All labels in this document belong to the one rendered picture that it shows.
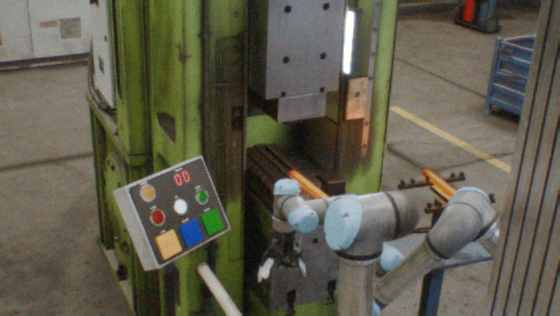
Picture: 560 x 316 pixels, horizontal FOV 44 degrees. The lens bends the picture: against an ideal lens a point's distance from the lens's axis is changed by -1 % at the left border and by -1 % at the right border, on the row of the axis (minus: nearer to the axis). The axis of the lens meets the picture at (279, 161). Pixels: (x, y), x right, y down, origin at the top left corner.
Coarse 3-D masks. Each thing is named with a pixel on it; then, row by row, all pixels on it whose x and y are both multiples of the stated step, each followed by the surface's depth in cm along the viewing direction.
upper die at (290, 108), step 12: (252, 96) 270; (288, 96) 251; (300, 96) 253; (312, 96) 255; (324, 96) 257; (264, 108) 262; (276, 108) 252; (288, 108) 253; (300, 108) 255; (312, 108) 257; (324, 108) 260; (276, 120) 253; (288, 120) 255
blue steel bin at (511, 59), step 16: (496, 48) 614; (512, 48) 603; (528, 48) 591; (496, 64) 619; (512, 64) 606; (528, 64) 591; (496, 80) 624; (512, 80) 608; (496, 96) 628; (512, 96) 612; (512, 112) 615
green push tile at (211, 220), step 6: (216, 210) 240; (204, 216) 236; (210, 216) 238; (216, 216) 239; (204, 222) 235; (210, 222) 237; (216, 222) 239; (210, 228) 236; (216, 228) 238; (222, 228) 240; (210, 234) 236
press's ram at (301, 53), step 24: (264, 0) 235; (288, 0) 236; (312, 0) 240; (336, 0) 244; (264, 24) 238; (288, 24) 239; (312, 24) 243; (336, 24) 248; (264, 48) 241; (288, 48) 243; (312, 48) 247; (336, 48) 252; (264, 72) 244; (288, 72) 247; (312, 72) 251; (336, 72) 256; (264, 96) 247
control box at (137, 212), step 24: (168, 168) 236; (192, 168) 237; (120, 192) 220; (168, 192) 228; (192, 192) 235; (144, 216) 220; (168, 216) 226; (192, 216) 233; (144, 240) 220; (144, 264) 224
